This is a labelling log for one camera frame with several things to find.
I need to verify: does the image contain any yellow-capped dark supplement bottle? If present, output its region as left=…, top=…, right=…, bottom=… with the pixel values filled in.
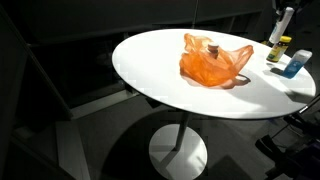
left=265, top=35, right=293, bottom=64

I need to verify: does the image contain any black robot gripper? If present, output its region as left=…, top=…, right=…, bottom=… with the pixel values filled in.
left=275, top=0, right=314, bottom=11

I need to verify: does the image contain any blue bottle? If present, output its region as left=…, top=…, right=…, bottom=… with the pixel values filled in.
left=281, top=49, right=314, bottom=80

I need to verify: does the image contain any small white-capped bottle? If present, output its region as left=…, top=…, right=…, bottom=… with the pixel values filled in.
left=206, top=42, right=221, bottom=60

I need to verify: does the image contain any black equipment stand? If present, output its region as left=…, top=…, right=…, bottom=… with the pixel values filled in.
left=254, top=111, right=320, bottom=180

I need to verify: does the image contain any white round table pedestal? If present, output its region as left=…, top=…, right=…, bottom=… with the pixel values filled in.
left=148, top=111, right=209, bottom=180

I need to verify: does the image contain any orange plastic bag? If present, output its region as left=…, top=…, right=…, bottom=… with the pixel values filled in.
left=178, top=32, right=255, bottom=88

